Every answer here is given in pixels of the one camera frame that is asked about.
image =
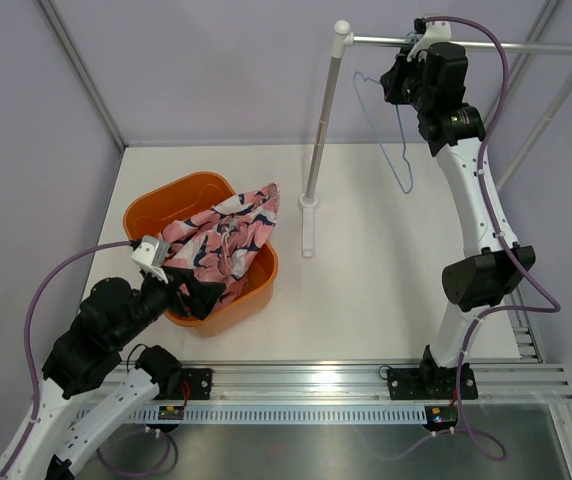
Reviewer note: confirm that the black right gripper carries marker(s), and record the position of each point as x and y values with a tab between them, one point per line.
391	80

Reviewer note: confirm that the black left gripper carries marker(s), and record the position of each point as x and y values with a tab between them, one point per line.
202	295

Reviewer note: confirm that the blue wire hanger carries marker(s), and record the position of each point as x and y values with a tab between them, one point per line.
384	124

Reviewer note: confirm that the pink shark print shorts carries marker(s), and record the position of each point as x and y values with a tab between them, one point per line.
220	243

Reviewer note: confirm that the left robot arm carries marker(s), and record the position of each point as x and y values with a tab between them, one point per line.
53	441

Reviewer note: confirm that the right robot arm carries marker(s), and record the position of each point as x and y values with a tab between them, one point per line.
431	80

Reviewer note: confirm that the orange plastic basket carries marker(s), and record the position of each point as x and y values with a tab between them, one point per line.
181	199

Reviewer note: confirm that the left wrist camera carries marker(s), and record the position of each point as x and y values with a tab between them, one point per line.
149	254

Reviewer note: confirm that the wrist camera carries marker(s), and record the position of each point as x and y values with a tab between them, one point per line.
428	32
149	254

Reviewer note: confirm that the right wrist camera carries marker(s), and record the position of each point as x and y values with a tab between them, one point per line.
428	32

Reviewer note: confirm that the white slotted cable duct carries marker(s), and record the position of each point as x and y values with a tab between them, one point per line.
278	415

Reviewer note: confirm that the aluminium mounting rail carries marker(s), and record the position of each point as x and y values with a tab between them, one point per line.
361	382

